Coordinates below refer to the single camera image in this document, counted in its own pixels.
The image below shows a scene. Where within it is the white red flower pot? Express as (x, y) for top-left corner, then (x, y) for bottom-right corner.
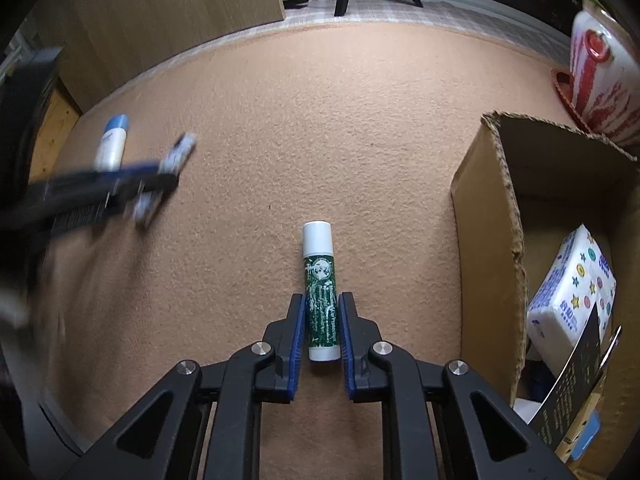
(570, 0), (640, 148)

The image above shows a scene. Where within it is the light wooden board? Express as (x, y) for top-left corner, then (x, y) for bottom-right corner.
(30, 0), (287, 111)

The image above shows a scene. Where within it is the blue phone stand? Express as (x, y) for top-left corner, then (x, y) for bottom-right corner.
(567, 410), (603, 461)

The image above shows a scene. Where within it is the white sunscreen bottle blue cap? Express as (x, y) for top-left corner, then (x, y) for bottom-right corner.
(95, 114), (131, 173)

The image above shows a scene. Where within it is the green white glue stick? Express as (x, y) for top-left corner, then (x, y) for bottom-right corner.
(301, 221), (341, 363)

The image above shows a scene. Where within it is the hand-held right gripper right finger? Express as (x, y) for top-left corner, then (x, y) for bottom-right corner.
(337, 291), (576, 480)

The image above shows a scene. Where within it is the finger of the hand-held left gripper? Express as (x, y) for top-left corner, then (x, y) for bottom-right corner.
(29, 159), (180, 212)
(46, 194), (137, 239)

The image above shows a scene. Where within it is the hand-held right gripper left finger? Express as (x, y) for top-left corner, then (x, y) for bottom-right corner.
(62, 292), (307, 480)

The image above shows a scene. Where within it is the grey plaid mat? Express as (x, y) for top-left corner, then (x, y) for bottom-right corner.
(172, 0), (573, 76)

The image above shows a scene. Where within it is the white charger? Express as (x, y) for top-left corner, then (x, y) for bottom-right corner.
(514, 397), (543, 426)

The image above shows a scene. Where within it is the red pot saucer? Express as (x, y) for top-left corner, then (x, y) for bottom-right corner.
(551, 67), (640, 161)

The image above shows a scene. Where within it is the brown cardboard box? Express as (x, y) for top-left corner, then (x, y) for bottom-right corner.
(450, 111), (640, 480)

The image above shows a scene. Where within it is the black card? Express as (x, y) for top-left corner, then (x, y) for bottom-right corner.
(530, 302), (603, 448)

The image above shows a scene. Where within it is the white patterned tissue pack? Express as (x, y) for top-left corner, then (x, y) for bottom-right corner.
(526, 224), (617, 378)

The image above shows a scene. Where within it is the pine plank panel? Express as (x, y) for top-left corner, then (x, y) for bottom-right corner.
(35, 77), (83, 171)

